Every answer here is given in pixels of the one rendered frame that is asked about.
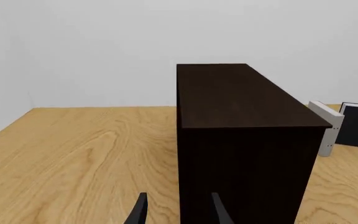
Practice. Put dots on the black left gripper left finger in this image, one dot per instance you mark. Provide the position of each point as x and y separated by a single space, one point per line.
138 212

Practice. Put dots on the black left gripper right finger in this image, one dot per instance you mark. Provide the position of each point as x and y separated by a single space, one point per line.
223 213

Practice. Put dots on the dark brown wooden cabinet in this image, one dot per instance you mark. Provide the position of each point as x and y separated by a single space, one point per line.
244 130

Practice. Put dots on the pale grey book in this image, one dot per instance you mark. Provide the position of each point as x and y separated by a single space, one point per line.
329 130

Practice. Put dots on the black book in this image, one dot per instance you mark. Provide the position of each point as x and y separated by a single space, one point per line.
357 127

